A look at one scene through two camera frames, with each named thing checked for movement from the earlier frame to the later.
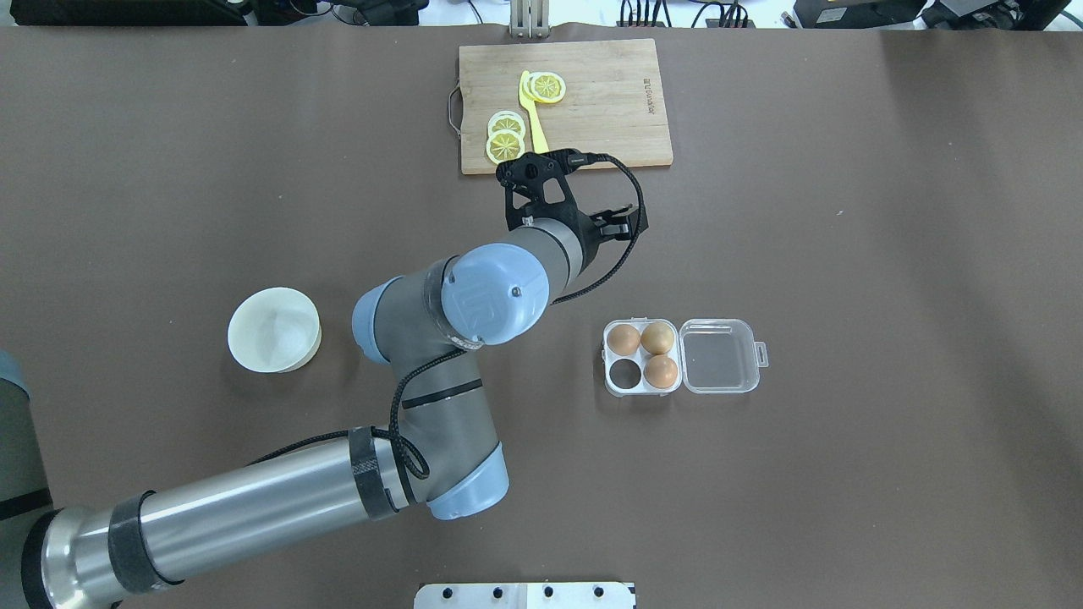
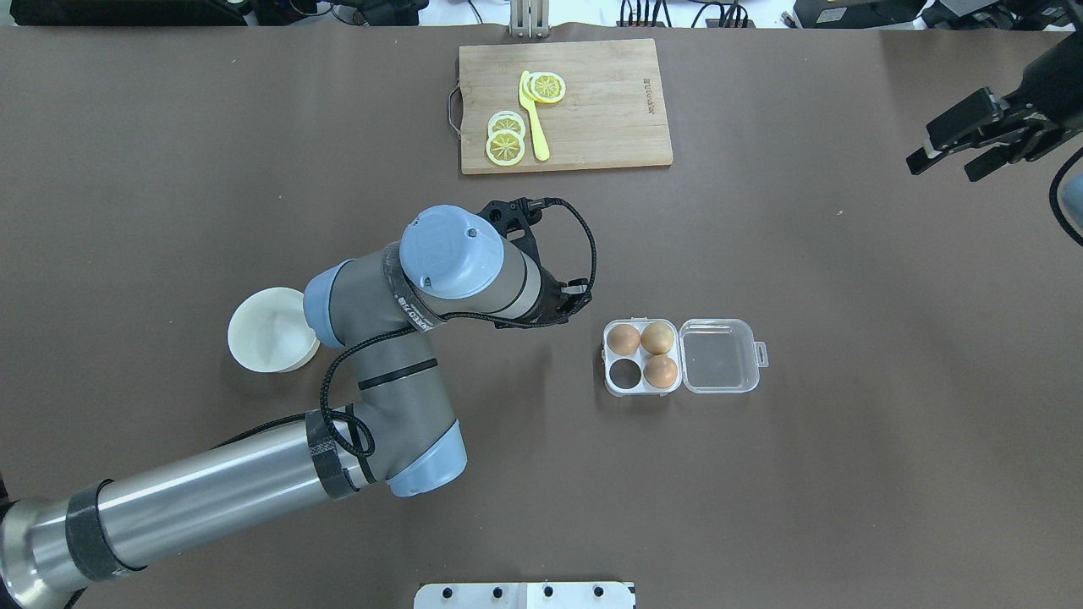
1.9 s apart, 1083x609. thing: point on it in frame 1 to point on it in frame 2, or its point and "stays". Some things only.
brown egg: (623, 339) stays
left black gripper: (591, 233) to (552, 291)
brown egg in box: (657, 337) stays
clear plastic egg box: (655, 358) stays
